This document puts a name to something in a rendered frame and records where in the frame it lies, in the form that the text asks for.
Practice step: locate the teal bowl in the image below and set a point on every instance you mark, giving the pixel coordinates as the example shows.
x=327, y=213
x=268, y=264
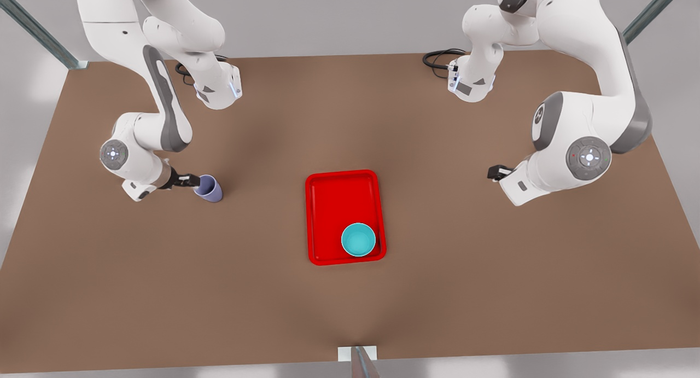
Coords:
x=359, y=239

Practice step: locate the lavender cup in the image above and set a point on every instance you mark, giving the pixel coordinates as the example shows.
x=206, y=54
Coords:
x=210, y=188

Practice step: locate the silver frame post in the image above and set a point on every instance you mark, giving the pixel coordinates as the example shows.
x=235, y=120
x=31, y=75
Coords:
x=653, y=11
x=362, y=362
x=38, y=30

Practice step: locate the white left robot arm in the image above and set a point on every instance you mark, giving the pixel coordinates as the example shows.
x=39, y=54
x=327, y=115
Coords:
x=588, y=126

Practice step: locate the red tray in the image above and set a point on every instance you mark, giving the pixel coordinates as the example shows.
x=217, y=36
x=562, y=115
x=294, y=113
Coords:
x=339, y=208

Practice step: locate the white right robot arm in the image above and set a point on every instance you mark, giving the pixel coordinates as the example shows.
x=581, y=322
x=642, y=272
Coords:
x=164, y=102

